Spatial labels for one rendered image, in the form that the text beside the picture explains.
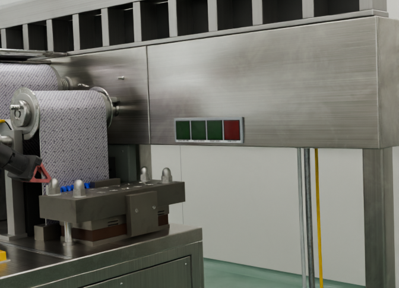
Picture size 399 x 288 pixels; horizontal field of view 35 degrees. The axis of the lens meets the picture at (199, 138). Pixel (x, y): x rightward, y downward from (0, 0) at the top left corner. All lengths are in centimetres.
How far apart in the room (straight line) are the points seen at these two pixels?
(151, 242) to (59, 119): 43
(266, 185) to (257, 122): 292
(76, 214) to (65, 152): 27
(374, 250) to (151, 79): 80
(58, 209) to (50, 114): 28
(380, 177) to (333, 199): 262
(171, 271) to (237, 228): 301
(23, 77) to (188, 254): 75
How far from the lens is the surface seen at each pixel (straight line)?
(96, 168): 191
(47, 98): 182
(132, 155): 202
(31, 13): 243
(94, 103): 191
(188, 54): 181
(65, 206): 166
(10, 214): 187
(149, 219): 177
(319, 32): 155
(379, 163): 166
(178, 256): 181
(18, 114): 183
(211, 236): 497
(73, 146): 186
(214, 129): 174
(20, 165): 173
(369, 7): 150
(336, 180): 425
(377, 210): 168
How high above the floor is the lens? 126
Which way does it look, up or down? 3 degrees down
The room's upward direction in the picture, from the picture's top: 2 degrees counter-clockwise
